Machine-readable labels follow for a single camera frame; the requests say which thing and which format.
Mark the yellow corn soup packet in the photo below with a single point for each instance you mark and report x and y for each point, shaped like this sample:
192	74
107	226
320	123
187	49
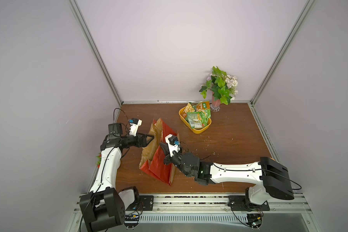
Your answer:
187	109

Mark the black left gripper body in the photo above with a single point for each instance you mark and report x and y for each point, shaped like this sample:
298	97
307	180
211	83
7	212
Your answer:
129	141

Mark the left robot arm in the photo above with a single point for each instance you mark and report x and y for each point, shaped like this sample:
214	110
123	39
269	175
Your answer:
104	207

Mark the green plant in pink vase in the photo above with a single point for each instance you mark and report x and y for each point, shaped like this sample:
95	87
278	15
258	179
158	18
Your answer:
222	87

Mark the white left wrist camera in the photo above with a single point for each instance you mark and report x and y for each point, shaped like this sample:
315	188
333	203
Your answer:
134	125

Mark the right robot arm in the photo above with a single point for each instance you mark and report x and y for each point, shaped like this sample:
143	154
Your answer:
270	179

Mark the white pot red flowers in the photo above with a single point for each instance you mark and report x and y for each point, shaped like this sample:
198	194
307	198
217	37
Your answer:
98	160

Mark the yellow plastic tray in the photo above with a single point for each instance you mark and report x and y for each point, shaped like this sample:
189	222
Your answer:
194	130

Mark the green soup packet back side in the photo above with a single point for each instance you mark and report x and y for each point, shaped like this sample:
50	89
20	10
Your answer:
196	119

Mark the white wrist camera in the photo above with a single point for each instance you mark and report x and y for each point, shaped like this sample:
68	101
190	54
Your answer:
172	144
134	125

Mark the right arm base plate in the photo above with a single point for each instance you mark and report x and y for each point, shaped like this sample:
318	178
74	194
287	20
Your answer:
241	203

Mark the orange green mushroom soup packet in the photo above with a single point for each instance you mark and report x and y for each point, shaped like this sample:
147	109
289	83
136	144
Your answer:
203	107

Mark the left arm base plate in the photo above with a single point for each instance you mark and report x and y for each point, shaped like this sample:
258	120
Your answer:
144	203

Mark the red paper bag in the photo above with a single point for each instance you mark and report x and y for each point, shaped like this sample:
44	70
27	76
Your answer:
152	157

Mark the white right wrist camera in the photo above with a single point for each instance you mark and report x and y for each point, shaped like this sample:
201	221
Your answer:
172	144

